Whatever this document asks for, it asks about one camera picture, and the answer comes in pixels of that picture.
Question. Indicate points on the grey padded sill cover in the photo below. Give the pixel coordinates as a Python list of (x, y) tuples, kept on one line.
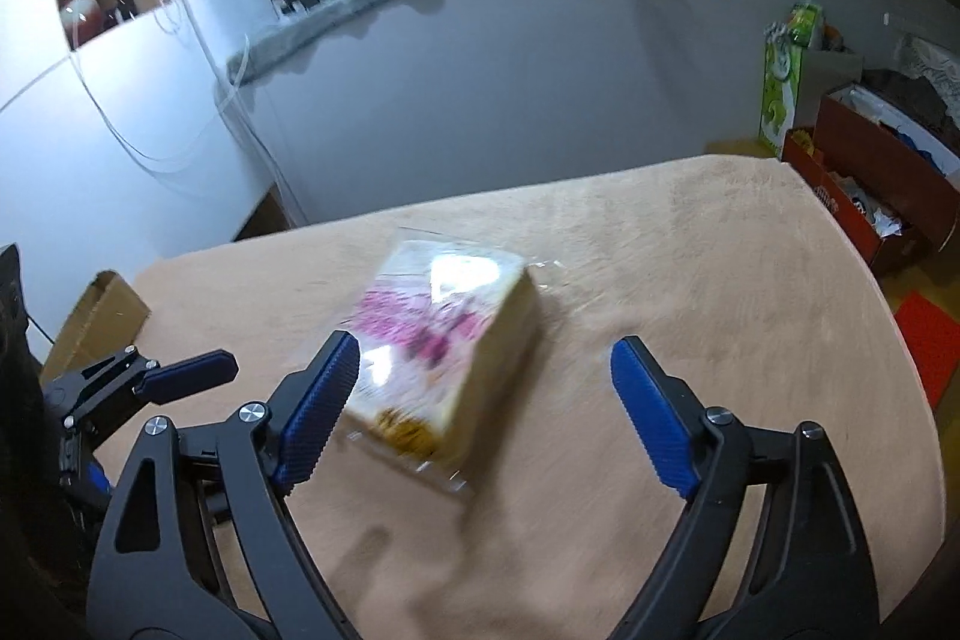
[(360, 3)]

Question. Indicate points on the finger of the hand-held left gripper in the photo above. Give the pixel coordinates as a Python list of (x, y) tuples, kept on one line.
[(187, 374)]

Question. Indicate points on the green and white carton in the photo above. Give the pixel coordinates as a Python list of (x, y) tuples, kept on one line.
[(784, 85)]

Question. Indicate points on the dark cloth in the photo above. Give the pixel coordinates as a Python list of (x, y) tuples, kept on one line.
[(904, 96)]

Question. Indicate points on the brown-red cardboard box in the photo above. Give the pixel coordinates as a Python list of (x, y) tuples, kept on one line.
[(892, 168)]

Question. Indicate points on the yellow bread packet pink print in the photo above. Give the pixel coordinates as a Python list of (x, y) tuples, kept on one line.
[(450, 340)]

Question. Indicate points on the orange-red cardboard box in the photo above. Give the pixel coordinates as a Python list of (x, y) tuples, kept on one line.
[(840, 197)]

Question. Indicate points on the dark small figurine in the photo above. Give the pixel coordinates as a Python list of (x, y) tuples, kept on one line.
[(121, 6)]

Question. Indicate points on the white lace cloth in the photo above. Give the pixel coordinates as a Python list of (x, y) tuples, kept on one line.
[(934, 66)]

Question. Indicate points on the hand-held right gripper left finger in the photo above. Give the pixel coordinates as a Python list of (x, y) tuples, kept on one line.
[(319, 415)]

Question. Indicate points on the orange floor mat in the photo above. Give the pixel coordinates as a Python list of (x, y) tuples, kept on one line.
[(930, 340)]

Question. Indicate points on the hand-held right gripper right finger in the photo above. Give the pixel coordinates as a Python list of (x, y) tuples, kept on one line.
[(652, 419)]

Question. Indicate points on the red round vase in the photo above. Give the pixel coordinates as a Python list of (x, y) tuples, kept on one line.
[(81, 14)]

